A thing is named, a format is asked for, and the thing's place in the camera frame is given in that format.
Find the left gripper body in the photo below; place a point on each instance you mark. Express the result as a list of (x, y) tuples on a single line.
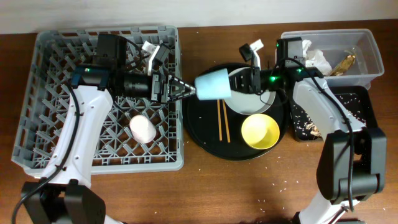
[(156, 95)]

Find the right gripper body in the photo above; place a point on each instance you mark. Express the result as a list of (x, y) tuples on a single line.
[(265, 79)]

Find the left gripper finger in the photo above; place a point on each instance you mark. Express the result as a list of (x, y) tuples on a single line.
[(180, 94), (178, 85)]

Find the blue plastic cup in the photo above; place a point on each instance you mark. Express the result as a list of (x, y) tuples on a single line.
[(213, 86)]

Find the grey round plate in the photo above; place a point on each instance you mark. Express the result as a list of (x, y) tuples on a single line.
[(248, 104)]

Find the pink plastic cup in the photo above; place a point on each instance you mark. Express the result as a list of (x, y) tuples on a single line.
[(143, 131)]

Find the yellow bowl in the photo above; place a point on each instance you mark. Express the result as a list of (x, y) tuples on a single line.
[(260, 131)]

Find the white napkin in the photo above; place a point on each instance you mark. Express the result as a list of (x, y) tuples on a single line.
[(315, 58)]

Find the food scraps with rice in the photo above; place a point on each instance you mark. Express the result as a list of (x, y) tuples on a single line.
[(304, 127)]

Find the brown food wrapper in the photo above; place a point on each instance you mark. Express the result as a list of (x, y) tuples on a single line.
[(343, 66)]

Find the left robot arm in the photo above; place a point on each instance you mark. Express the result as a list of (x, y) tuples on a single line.
[(63, 194)]

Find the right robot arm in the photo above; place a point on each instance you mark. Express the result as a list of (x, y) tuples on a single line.
[(353, 160)]

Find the grey dishwasher rack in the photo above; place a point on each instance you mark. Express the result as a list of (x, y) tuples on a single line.
[(56, 54)]

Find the right wooden chopstick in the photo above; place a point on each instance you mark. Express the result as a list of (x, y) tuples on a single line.
[(226, 121)]

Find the wooden chopstick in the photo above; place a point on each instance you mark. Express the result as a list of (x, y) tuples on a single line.
[(226, 121), (219, 120)]

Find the left wooden chopstick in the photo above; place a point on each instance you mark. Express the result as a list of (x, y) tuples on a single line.
[(219, 120)]

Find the clear plastic bin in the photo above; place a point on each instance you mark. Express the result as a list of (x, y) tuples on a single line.
[(336, 44)]

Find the black rectangular tray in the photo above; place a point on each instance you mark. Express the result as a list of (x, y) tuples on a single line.
[(363, 94)]

